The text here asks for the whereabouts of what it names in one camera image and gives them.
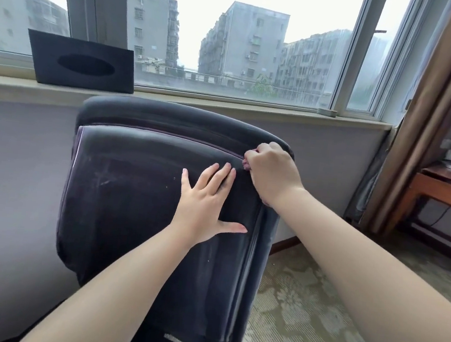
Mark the person's left hand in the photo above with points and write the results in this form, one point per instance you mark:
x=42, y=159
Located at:
x=200, y=210

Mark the person's right hand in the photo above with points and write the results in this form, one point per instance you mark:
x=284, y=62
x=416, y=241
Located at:
x=275, y=174

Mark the pink cleaning cloth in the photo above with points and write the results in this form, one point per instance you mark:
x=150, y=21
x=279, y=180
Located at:
x=245, y=164

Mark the black leather chair backrest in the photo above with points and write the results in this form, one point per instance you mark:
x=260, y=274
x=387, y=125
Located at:
x=126, y=190

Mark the person's left forearm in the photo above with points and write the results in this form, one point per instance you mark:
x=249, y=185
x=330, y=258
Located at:
x=114, y=294

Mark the person's right forearm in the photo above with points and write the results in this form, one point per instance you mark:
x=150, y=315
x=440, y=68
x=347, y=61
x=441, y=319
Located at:
x=379, y=283

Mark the dark wooden baseboard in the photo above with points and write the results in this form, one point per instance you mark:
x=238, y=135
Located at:
x=286, y=245
x=444, y=242

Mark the grey curtain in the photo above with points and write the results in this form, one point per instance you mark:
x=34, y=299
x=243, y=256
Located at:
x=370, y=181

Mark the wide grey apartment building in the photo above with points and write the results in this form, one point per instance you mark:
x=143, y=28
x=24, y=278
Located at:
x=315, y=61

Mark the tall grey apartment building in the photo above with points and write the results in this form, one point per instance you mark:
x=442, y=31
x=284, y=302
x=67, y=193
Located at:
x=252, y=42

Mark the brown curtain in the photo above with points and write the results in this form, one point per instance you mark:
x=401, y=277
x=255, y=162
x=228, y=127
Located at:
x=434, y=119

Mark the brown wooden desk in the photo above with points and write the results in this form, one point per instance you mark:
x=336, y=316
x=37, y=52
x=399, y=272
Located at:
x=446, y=190

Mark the grey building with antenna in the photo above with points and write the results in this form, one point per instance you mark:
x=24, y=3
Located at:
x=149, y=18

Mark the beige window sill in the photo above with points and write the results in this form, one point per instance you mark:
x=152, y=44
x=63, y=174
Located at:
x=23, y=91

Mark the black tissue box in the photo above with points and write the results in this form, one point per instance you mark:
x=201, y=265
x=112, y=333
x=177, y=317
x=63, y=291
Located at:
x=43, y=59

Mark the grey building roof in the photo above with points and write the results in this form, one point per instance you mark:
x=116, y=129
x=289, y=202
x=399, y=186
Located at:
x=16, y=15

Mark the grey window frame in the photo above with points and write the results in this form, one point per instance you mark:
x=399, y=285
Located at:
x=99, y=0

